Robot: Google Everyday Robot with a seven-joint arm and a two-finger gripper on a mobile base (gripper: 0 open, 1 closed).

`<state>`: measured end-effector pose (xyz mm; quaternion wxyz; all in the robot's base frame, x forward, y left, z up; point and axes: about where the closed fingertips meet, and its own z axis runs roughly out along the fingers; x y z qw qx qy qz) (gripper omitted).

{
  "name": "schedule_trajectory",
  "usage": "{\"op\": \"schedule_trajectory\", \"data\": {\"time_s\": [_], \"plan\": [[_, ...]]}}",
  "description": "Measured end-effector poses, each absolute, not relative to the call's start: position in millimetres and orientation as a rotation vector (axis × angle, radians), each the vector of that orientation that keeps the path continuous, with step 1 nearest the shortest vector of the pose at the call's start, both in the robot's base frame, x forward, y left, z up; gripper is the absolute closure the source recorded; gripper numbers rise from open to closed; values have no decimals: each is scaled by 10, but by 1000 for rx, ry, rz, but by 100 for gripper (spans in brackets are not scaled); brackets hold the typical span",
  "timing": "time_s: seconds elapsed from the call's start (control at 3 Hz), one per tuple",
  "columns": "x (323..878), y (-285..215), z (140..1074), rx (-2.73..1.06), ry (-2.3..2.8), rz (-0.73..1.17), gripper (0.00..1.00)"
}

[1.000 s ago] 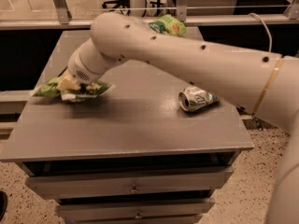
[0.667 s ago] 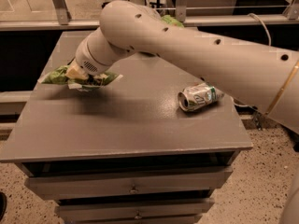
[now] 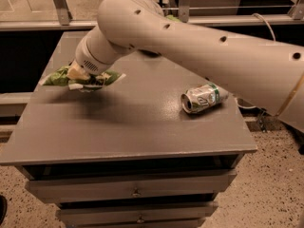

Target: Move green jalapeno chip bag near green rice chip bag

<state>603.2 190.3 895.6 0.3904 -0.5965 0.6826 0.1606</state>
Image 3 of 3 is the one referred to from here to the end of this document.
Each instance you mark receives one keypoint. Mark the green jalapeno Kettle chip bag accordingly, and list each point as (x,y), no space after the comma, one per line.
(59,78)

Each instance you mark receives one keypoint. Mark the grey drawer cabinet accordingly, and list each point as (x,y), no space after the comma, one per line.
(135,126)

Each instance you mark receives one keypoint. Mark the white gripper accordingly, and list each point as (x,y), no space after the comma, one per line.
(85,62)

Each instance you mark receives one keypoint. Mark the crushed silver green soda can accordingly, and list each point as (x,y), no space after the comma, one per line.
(197,99)

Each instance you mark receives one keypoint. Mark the grey drawer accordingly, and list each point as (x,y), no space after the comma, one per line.
(138,214)
(131,186)

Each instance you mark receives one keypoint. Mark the metal window railing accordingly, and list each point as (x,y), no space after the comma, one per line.
(81,14)

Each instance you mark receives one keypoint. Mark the green rice chip bag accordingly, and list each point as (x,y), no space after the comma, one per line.
(173,18)

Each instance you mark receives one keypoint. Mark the top grey drawer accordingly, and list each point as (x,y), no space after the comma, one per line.
(131,186)

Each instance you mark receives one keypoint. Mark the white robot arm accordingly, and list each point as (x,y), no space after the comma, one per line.
(264,73)

